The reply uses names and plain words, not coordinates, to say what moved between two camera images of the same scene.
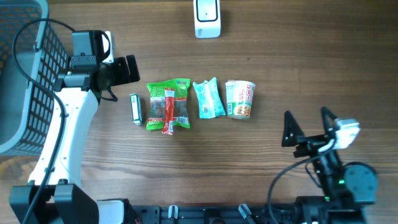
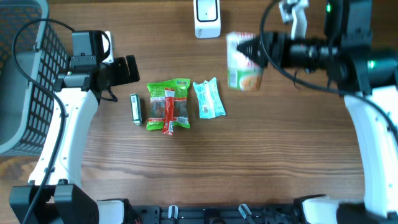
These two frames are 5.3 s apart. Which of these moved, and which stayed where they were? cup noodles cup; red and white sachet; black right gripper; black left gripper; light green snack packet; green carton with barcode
Moved: black right gripper; cup noodles cup
Stayed: green carton with barcode; light green snack packet; black left gripper; red and white sachet
